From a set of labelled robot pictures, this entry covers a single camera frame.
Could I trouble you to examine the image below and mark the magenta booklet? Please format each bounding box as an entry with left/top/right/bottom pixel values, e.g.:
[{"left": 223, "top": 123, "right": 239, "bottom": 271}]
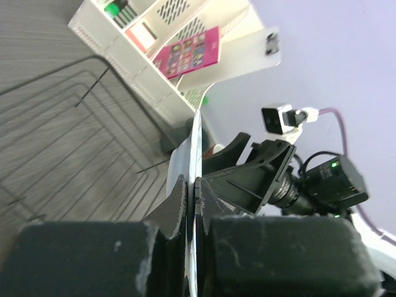
[{"left": 153, "top": 27, "right": 221, "bottom": 79}]

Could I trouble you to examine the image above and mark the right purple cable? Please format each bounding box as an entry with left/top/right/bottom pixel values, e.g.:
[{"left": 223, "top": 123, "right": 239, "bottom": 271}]
[{"left": 317, "top": 107, "right": 396, "bottom": 239}]

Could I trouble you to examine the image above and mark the pink box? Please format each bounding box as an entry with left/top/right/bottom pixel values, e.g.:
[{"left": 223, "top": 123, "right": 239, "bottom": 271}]
[{"left": 126, "top": 22, "right": 157, "bottom": 53}]

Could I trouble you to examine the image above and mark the black wire dish rack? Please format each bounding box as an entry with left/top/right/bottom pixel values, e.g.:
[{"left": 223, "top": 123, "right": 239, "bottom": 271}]
[{"left": 1, "top": 56, "right": 171, "bottom": 229}]

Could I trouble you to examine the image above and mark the white plate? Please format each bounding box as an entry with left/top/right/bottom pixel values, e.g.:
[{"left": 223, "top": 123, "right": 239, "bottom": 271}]
[{"left": 166, "top": 110, "right": 202, "bottom": 296}]

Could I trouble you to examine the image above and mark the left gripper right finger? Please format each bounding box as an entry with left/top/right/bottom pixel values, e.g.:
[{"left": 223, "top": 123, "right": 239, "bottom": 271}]
[{"left": 194, "top": 178, "right": 381, "bottom": 296}]

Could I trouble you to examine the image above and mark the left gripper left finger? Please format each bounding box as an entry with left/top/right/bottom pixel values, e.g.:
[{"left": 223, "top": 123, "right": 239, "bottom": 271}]
[{"left": 1, "top": 176, "right": 187, "bottom": 296}]

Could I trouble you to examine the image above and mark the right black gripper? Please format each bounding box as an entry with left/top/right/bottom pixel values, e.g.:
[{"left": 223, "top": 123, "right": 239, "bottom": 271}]
[{"left": 205, "top": 140, "right": 369, "bottom": 217}]

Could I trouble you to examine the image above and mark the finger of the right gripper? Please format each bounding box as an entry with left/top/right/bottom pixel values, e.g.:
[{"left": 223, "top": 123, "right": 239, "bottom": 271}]
[{"left": 202, "top": 132, "right": 251, "bottom": 175}]

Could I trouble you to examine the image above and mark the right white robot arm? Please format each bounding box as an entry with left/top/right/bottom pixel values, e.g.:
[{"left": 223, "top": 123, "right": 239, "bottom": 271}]
[{"left": 202, "top": 133, "right": 395, "bottom": 277}]

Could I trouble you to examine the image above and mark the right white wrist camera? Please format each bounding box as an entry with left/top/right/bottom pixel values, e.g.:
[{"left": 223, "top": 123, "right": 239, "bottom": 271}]
[{"left": 261, "top": 103, "right": 319, "bottom": 145}]

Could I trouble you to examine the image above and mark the white plastic file organizer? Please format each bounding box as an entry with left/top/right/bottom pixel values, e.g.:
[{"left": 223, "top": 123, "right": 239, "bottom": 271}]
[{"left": 68, "top": 1, "right": 281, "bottom": 124}]

